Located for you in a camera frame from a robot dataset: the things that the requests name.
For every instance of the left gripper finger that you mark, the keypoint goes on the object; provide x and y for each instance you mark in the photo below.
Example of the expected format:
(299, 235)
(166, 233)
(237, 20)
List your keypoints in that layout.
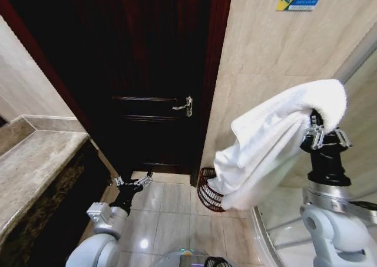
(144, 181)
(118, 181)

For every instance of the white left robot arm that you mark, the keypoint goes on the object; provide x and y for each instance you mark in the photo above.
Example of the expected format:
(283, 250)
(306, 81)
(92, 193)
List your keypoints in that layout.
(100, 243)

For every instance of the glass shower enclosure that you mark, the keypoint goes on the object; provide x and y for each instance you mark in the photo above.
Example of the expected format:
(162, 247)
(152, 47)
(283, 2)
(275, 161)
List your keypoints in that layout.
(362, 108)

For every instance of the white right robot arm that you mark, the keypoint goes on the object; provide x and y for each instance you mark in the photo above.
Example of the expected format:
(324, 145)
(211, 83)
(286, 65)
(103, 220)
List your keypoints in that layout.
(332, 228)

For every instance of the dark wooden door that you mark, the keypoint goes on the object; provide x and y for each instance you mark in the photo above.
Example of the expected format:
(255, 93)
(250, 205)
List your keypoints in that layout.
(132, 57)

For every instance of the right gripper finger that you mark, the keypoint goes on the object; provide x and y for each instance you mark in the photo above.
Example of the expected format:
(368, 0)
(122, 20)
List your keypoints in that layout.
(315, 133)
(343, 138)

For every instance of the marble vanity counter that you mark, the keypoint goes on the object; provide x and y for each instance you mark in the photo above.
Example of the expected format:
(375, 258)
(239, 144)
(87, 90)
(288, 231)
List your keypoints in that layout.
(38, 166)

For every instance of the white towel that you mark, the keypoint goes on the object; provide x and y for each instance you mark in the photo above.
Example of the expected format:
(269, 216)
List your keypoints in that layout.
(274, 137)

